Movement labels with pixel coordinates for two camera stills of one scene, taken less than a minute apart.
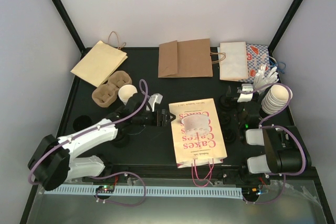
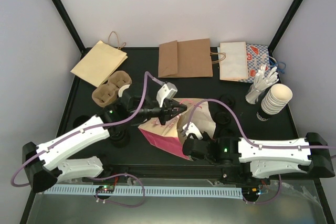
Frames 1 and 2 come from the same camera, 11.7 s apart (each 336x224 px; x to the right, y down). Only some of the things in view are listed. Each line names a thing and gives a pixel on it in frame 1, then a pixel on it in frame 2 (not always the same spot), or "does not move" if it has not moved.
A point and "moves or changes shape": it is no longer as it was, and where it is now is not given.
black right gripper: [230, 97] -> [206, 134]
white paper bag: [234, 66] does not move
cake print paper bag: [197, 132] moves or changes shape
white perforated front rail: [201, 191] does not move
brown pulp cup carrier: [104, 95] does not move
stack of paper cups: [275, 99] does not move
